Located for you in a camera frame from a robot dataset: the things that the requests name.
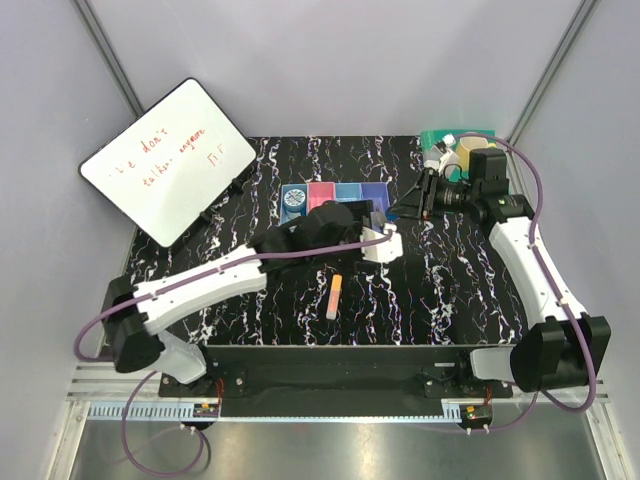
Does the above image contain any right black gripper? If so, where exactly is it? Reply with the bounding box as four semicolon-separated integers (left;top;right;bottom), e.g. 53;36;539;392
387;167;479;223

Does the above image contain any sky blue bin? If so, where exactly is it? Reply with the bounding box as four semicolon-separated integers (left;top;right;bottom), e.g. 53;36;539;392
335;183;362;202

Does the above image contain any pink bin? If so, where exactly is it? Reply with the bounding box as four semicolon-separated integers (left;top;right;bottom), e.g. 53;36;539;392
307;182;335;211

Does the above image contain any blue ink bottle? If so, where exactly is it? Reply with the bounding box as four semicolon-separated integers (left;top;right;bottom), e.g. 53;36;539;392
281;187;307;222

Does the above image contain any green book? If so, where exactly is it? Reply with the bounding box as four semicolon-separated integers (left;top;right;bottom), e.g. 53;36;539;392
421;129;494;182

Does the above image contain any light blue bin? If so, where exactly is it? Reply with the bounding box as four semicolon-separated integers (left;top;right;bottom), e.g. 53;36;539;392
279;183;308;224

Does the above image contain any yellow mug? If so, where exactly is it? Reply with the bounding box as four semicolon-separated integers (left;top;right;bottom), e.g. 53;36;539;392
455;136;496;174

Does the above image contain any orange pink highlighter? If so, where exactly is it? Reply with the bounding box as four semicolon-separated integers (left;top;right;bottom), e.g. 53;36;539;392
326;274;343;321

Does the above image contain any purple bin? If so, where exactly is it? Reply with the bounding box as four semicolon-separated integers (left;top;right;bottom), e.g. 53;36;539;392
361;182;390;213

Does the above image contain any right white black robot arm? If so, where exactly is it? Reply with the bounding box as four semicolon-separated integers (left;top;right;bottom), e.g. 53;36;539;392
388;142;611;397

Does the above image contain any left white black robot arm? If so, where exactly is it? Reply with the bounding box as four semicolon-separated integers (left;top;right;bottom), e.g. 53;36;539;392
99;202;402;396

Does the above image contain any black marble pattern mat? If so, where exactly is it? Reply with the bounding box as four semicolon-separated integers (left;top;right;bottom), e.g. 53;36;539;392
124;136;528;345

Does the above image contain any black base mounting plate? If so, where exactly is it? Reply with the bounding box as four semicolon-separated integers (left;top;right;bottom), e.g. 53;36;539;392
159;345;513;399

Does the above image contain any white dry-erase board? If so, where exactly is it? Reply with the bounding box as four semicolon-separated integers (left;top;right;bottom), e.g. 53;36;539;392
79;78;256;247

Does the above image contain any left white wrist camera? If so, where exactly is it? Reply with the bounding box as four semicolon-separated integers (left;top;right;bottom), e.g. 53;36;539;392
360;223;403;264

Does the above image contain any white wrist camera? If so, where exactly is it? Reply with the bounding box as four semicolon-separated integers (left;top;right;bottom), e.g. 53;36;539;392
360;223;403;264
424;134;459;175

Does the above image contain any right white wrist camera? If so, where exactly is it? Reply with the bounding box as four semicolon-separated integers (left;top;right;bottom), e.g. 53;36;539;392
424;134;459;175

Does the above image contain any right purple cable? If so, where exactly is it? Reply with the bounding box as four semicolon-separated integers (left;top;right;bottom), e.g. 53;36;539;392
449;131;600;434

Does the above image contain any purple cable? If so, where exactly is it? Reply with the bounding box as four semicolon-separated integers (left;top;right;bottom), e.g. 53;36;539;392
449;131;600;434
73;234;396;474

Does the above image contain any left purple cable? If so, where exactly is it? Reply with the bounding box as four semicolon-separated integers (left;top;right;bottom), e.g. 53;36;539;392
73;234;396;474

